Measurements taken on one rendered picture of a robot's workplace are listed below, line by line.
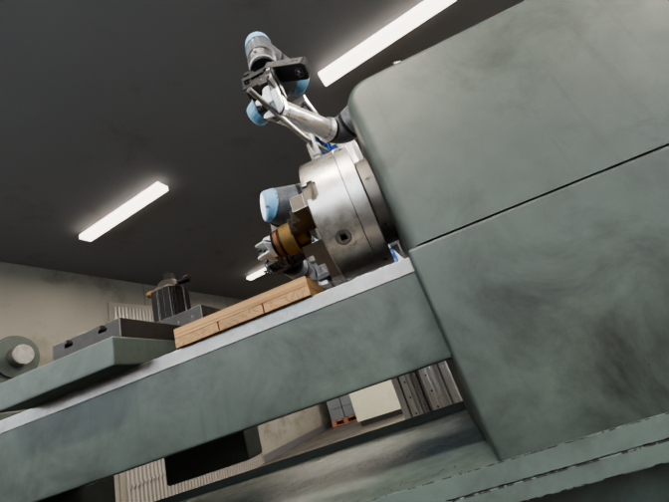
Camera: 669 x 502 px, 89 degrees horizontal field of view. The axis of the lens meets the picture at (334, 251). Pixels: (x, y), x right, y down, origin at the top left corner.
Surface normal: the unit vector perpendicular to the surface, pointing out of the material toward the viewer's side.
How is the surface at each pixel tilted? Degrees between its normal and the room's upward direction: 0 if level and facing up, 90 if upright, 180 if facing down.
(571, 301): 90
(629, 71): 90
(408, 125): 90
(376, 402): 90
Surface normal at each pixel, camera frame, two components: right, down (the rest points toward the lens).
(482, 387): -0.27, -0.29
